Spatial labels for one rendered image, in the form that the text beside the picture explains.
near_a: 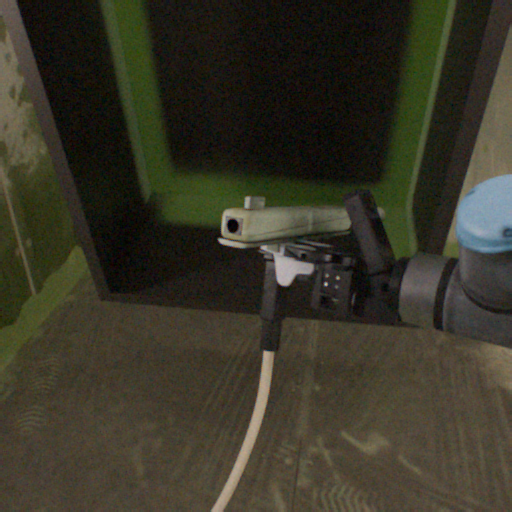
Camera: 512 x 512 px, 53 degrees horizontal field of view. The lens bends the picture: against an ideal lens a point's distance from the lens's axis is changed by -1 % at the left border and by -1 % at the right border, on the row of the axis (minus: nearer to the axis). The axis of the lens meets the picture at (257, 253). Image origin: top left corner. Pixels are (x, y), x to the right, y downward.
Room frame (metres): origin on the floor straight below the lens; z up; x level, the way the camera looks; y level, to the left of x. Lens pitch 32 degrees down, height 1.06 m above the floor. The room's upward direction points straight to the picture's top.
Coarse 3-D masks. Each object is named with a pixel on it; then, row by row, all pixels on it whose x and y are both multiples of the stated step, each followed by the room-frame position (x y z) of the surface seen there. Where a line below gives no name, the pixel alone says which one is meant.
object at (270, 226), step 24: (240, 216) 0.57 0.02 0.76; (264, 216) 0.59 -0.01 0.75; (288, 216) 0.63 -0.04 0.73; (312, 216) 0.68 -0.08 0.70; (336, 216) 0.74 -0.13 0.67; (384, 216) 0.92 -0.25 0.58; (240, 240) 0.56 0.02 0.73; (264, 240) 0.59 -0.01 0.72; (288, 240) 0.62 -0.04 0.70; (264, 288) 0.62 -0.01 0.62; (288, 288) 0.62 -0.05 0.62; (264, 312) 0.60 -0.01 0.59; (264, 336) 0.59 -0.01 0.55
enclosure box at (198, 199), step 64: (0, 0) 0.69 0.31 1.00; (64, 0) 0.86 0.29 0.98; (128, 0) 1.04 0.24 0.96; (192, 0) 1.03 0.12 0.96; (256, 0) 1.01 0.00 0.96; (320, 0) 1.00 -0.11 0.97; (384, 0) 0.98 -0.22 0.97; (448, 0) 0.97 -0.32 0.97; (64, 64) 0.82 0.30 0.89; (128, 64) 1.07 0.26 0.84; (192, 64) 1.05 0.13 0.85; (256, 64) 1.04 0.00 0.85; (320, 64) 1.02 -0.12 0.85; (384, 64) 1.00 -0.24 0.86; (448, 64) 0.88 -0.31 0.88; (64, 128) 0.79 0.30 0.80; (128, 128) 1.05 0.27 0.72; (192, 128) 1.08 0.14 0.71; (256, 128) 1.06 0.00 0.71; (320, 128) 1.04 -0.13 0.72; (384, 128) 1.03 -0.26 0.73; (448, 128) 0.80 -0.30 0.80; (64, 192) 0.75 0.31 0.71; (128, 192) 1.00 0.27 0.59; (192, 192) 1.12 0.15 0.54; (256, 192) 1.10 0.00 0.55; (320, 192) 1.08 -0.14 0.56; (384, 192) 1.06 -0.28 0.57; (448, 192) 0.66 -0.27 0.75; (128, 256) 0.92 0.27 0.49; (192, 256) 0.91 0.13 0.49; (256, 256) 0.91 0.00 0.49; (320, 320) 0.74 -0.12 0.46
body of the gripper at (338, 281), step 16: (352, 256) 0.56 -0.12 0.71; (320, 272) 0.58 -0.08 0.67; (336, 272) 0.57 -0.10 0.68; (352, 272) 0.55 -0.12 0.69; (368, 272) 0.55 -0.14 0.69; (400, 272) 0.52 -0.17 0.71; (320, 288) 0.57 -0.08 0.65; (336, 288) 0.56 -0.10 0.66; (352, 288) 0.54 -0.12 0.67; (368, 288) 0.55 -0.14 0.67; (384, 288) 0.55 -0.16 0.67; (336, 304) 0.55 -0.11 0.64; (352, 304) 0.54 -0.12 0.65; (368, 304) 0.53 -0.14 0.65; (384, 304) 0.52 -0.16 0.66; (384, 320) 0.51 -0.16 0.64; (400, 320) 0.53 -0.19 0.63
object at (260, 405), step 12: (264, 360) 0.58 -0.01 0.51; (264, 372) 0.57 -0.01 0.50; (264, 384) 0.56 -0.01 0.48; (264, 396) 0.55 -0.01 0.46; (264, 408) 0.55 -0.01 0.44; (252, 420) 0.54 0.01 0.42; (252, 432) 0.54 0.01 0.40; (252, 444) 0.53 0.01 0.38; (240, 456) 0.52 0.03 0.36; (240, 468) 0.52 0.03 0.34; (228, 480) 0.51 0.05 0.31; (228, 492) 0.50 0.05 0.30; (216, 504) 0.50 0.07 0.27
